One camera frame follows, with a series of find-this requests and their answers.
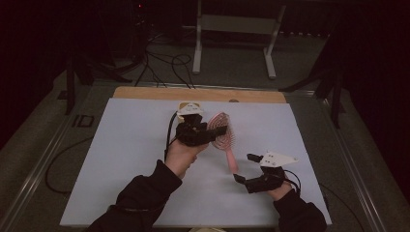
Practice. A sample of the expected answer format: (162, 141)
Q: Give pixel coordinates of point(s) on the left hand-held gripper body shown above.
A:
(193, 132)

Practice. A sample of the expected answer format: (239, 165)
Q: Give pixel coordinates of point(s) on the white metal stand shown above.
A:
(238, 24)

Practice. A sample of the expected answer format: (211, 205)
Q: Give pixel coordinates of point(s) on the pink hairbrush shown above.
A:
(225, 141)

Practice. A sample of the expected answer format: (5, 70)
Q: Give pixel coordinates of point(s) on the person's right hand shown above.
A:
(279, 193)

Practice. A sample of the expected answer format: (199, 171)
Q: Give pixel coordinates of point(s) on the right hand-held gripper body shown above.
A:
(277, 159)

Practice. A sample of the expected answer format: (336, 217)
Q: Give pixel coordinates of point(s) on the black metal stand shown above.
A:
(70, 83)
(336, 96)

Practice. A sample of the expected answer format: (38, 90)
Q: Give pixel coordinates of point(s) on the person's left hand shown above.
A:
(180, 158)

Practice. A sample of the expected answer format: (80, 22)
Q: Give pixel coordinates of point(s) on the beige square cup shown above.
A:
(181, 105)

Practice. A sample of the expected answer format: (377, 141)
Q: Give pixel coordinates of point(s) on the white table cover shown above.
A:
(129, 167)

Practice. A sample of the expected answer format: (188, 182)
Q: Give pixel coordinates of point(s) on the wooden table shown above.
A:
(193, 94)

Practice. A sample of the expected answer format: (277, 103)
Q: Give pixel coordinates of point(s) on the metal floor rail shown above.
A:
(354, 170)
(35, 170)

